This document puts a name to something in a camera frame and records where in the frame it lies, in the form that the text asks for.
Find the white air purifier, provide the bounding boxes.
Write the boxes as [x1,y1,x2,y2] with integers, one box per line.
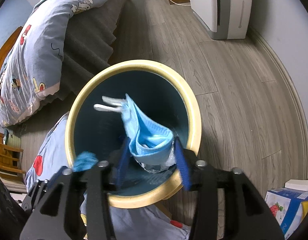
[190,0,252,40]

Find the bed with cartoon duvet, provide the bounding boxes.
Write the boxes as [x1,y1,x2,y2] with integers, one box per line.
[0,0,126,128]

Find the wooden headboard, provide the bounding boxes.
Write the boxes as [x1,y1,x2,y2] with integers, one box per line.
[0,26,22,70]

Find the yellow rimmed teal trash bin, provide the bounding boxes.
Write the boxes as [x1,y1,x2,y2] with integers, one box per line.
[65,60,202,209]

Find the wooden chair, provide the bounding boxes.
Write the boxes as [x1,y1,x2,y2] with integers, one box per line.
[0,143,26,182]

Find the clear plastic packaging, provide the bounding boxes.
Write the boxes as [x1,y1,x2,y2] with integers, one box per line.
[132,141,176,173]

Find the cartoon print blue cushion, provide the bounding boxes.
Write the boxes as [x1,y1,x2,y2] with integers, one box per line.
[24,112,192,240]

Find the small green trash bin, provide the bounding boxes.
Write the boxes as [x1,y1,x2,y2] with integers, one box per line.
[3,129,21,148]

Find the blue face mask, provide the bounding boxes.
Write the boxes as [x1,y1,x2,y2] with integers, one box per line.
[94,95,175,154]
[72,152,98,172]

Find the strawberry milk carton box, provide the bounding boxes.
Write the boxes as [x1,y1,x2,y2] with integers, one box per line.
[265,187,308,239]

